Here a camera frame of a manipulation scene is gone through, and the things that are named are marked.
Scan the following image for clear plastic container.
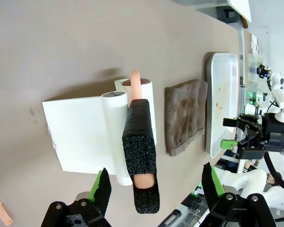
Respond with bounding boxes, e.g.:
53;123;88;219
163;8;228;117
247;53;263;81

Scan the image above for black crate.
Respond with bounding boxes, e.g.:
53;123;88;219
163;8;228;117
216;5;240;24

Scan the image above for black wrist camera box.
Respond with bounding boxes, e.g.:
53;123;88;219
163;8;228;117
238;144;267;160

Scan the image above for pink scrap strip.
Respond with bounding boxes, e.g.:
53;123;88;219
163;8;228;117
0;201;14;226

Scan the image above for silver metal tray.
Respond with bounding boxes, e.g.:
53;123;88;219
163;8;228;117
205;52;239;158

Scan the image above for brown towel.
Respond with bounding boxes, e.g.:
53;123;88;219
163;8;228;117
165;79;208;157

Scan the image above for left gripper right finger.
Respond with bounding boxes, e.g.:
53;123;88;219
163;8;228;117
202;162;275;227

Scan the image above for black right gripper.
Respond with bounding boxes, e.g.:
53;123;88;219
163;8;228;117
221;113;284;153

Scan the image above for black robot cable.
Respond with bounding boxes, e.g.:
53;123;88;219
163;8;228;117
264;150;284;190

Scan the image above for large white table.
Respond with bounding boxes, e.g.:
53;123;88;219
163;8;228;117
227;0;252;24

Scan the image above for white folded stand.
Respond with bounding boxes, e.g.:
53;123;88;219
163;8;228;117
42;79;157;187

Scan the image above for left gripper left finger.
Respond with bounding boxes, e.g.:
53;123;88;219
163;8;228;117
40;167;112;227

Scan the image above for pink lint roller black grip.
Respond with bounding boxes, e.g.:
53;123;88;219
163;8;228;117
122;70;161;215

